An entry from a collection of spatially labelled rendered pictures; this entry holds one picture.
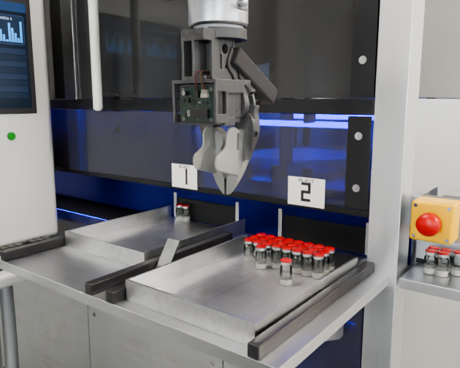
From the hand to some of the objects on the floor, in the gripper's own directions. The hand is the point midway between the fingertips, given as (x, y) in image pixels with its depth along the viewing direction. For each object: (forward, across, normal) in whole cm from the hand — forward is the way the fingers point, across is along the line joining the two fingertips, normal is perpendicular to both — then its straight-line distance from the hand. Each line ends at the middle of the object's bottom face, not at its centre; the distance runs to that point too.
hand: (230, 184), depth 65 cm
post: (+110, +9, +38) cm, 116 cm away
